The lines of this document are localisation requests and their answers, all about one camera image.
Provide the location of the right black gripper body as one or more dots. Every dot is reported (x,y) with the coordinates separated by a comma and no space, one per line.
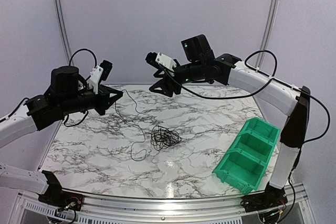
(170,82)

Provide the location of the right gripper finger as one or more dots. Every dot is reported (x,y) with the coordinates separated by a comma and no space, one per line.
(161,90)
(159,85)

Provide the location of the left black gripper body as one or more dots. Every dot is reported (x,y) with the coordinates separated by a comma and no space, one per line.
(100,107)

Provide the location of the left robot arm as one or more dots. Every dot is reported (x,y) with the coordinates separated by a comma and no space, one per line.
(69,92)

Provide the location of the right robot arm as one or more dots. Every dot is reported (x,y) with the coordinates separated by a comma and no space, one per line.
(229,70)

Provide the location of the green three-compartment bin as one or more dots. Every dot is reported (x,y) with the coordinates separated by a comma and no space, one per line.
(246,160)

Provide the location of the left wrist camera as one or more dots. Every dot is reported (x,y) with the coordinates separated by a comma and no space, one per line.
(98,74)

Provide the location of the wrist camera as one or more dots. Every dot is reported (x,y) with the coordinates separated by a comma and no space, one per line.
(98,74)
(159,60)

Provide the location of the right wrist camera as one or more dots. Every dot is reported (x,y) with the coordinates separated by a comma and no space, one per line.
(159,60)

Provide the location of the front aluminium rail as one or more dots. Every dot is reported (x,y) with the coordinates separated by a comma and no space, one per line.
(113,209)

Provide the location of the left aluminium frame post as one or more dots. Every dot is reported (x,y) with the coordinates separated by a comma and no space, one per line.
(62,29)

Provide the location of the aluminium frame post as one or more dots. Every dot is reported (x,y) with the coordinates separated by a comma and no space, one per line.
(62,29)
(267,12)

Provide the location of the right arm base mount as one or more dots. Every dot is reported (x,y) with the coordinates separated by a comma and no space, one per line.
(265,200)

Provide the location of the right aluminium frame post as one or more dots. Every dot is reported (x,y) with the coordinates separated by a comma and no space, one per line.
(267,12)

